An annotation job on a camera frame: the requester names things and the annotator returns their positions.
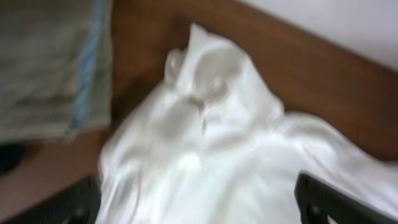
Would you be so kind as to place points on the folded khaki trousers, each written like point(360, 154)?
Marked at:
point(56, 68)

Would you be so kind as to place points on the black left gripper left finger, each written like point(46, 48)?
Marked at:
point(76, 204)

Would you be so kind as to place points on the white printed t-shirt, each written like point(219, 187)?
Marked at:
point(212, 144)

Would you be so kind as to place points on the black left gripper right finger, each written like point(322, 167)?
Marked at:
point(319, 203)

